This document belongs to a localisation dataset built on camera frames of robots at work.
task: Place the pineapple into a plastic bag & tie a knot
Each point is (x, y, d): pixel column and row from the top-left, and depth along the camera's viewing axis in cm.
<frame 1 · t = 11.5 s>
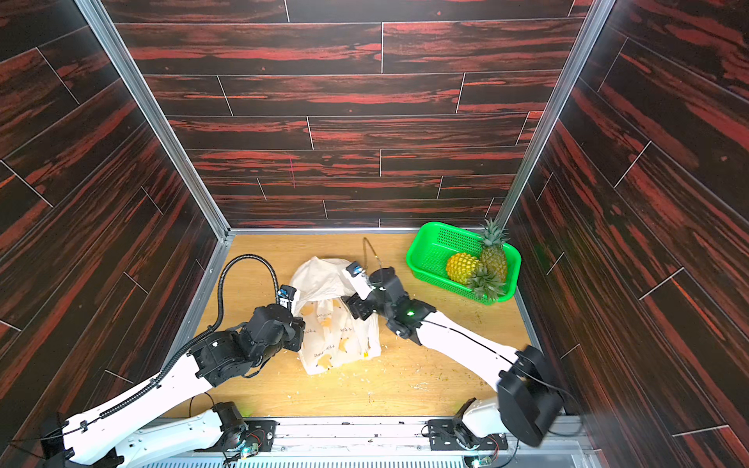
left hand: (305, 322, 75), fingers closed
right hand: (359, 284, 81), fingers open
white plastic bag: (331, 335, 86), point 8 cm above the table
green plastic basket: (433, 244, 117), point 2 cm above the table
yellow pineapple lying: (467, 269, 95), point 13 cm above the table
upright pineapple in basket: (493, 254, 99), point 12 cm above the table

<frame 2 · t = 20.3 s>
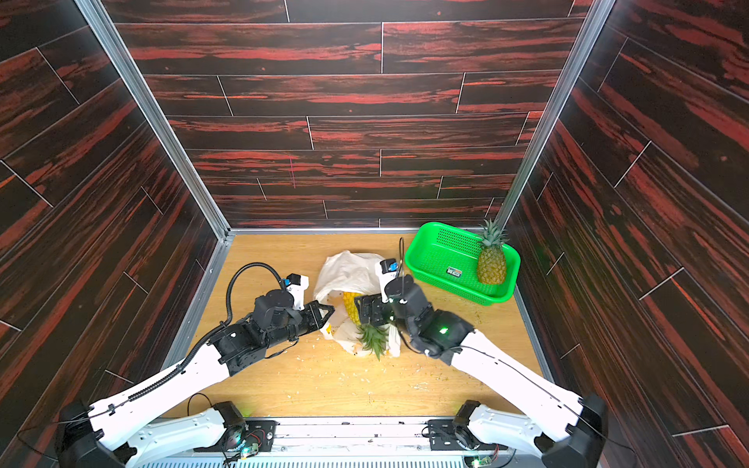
left hand: (338, 311, 73), fingers closed
right hand: (374, 292, 73), fingers open
white plastic bag: (346, 272, 89), point 17 cm above the table
yellow pineapple lying: (373, 336, 85), point 8 cm above the table
small barcode label: (453, 271, 110), on the table
the other named things where they were.

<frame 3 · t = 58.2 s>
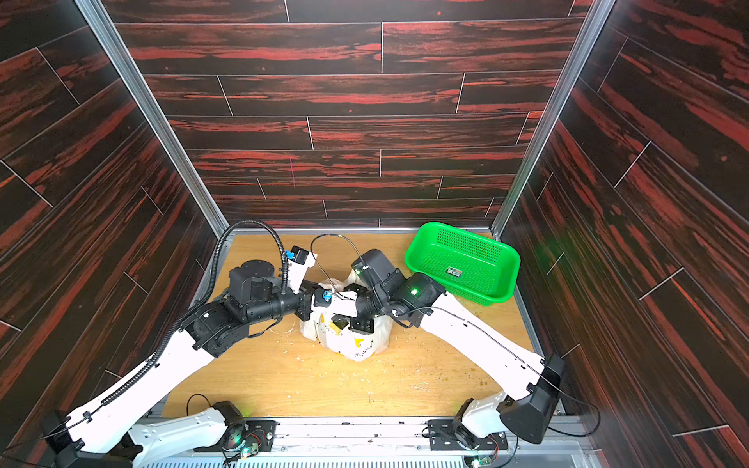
left hand: (333, 291, 66), fingers closed
right hand: (342, 306, 69), fingers closed
white plastic bag: (345, 341, 71), point 21 cm above the table
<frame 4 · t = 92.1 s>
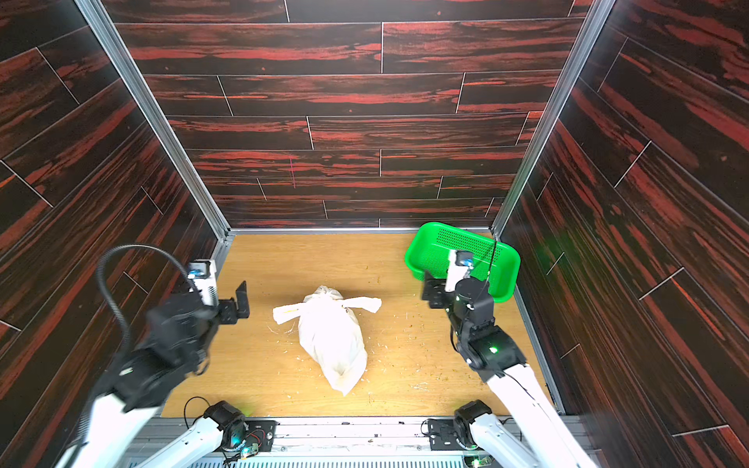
left hand: (227, 284, 66), fingers open
right hand: (449, 272, 72), fingers open
white plastic bag: (332, 333, 73), point 20 cm above the table
